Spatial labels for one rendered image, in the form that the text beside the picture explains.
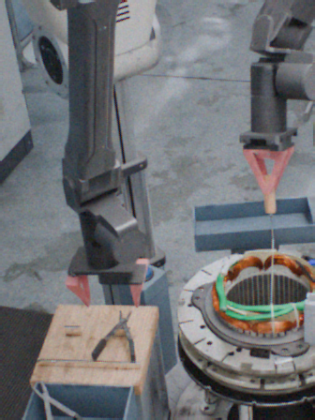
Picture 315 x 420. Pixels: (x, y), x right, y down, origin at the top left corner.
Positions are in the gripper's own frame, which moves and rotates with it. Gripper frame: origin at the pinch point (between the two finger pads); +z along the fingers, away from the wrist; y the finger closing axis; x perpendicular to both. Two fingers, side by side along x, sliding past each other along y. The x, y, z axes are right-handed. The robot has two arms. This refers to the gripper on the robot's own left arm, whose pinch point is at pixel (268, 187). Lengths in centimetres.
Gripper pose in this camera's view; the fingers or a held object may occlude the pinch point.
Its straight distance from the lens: 138.5
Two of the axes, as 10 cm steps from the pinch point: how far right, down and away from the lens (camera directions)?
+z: 0.2, 9.7, 2.3
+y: 4.1, -2.2, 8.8
